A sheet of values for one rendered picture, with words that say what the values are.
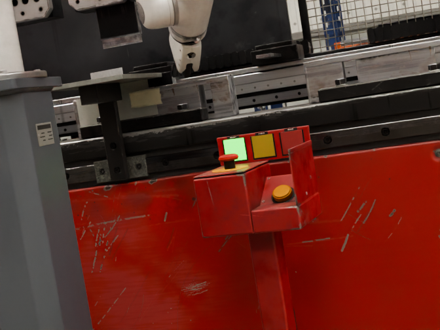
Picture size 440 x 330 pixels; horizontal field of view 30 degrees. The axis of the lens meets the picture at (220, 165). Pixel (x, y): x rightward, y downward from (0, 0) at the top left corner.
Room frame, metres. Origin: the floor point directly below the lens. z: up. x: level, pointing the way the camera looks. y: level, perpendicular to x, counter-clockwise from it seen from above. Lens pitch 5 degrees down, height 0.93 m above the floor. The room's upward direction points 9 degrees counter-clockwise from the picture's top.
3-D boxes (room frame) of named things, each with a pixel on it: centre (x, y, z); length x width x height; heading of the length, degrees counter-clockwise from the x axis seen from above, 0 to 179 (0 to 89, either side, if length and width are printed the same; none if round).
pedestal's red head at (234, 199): (1.60, -0.07, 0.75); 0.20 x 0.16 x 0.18; 68
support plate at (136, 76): (1.84, 0.22, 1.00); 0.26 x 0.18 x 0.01; 165
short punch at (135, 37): (1.98, 0.18, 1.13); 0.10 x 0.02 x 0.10; 75
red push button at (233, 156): (1.61, -0.02, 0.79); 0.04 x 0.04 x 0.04
